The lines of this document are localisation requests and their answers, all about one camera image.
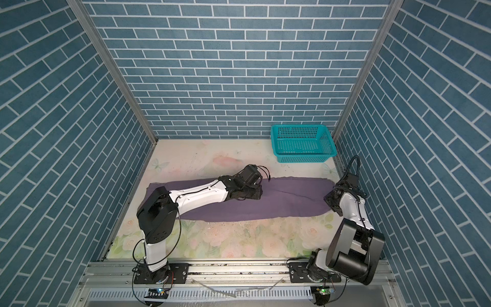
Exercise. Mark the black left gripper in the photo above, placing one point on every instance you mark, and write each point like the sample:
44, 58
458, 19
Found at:
258, 193

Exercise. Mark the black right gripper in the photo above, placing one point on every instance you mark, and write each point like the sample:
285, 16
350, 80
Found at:
330, 198

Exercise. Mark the purple trousers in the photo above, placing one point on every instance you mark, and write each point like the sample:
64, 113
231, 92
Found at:
281, 197

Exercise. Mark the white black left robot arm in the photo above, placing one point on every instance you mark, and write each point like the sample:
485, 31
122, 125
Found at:
156, 215

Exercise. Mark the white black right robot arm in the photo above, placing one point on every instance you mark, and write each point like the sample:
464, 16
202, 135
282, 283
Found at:
356, 247

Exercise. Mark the teal plastic basket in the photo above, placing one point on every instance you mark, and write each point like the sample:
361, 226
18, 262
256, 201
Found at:
302, 143

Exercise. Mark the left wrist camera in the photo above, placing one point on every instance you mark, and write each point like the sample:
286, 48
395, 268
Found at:
249, 174

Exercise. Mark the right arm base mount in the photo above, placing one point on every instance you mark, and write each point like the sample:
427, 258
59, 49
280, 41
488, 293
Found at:
307, 272

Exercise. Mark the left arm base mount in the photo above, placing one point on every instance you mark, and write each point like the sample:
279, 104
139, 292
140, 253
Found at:
161, 274

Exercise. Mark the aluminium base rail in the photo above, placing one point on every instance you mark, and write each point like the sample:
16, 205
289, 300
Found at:
246, 282

